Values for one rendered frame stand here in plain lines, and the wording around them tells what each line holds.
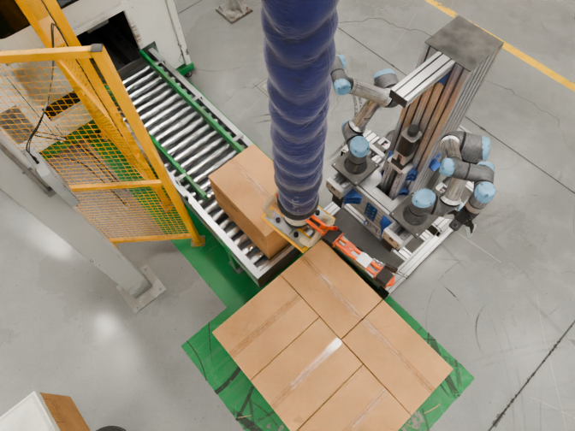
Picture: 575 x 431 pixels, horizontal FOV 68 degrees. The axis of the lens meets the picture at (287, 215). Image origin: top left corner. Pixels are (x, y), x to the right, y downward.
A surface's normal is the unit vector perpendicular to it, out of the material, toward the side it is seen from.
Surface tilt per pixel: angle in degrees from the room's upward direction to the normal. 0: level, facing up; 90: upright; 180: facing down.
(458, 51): 0
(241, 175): 0
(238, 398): 0
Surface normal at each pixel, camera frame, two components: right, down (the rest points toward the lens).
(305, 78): 0.11, 0.79
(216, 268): -0.02, -0.44
